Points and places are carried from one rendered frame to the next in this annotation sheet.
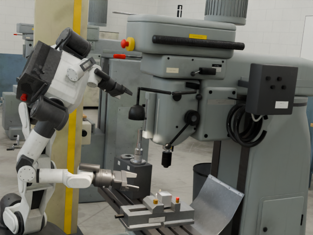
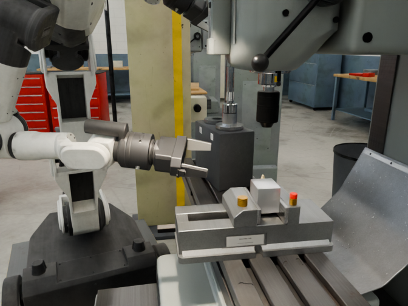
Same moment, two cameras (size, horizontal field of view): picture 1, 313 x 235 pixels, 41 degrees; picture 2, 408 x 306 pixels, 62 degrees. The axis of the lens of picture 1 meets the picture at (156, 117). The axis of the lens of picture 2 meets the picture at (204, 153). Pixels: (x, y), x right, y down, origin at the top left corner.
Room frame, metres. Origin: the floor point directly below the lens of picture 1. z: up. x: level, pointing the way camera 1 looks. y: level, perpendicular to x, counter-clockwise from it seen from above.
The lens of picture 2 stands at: (1.23, -0.14, 1.35)
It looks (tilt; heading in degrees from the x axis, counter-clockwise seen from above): 17 degrees down; 16
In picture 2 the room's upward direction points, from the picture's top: straight up
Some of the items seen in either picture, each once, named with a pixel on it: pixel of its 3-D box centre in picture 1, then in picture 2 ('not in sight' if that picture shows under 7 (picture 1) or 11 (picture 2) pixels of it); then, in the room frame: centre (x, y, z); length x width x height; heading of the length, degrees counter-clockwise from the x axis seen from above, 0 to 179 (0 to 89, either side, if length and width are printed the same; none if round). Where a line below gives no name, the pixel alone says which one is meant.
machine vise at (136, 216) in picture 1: (157, 210); (250, 218); (1.95, -0.04, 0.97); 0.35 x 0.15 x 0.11; 114
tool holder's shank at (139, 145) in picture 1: (139, 139); (230, 85); (2.28, 0.08, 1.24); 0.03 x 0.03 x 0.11
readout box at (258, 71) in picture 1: (272, 89); not in sight; (1.80, -0.48, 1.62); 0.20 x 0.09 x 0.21; 117
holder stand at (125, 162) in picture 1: (131, 175); (222, 150); (2.32, 0.11, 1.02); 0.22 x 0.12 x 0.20; 37
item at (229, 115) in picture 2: (138, 155); (229, 115); (2.28, 0.08, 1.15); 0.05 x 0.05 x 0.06
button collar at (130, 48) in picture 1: (130, 44); not in sight; (1.86, 0.14, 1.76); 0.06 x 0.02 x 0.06; 27
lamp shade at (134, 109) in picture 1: (137, 111); not in sight; (1.79, 0.09, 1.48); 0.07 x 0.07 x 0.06
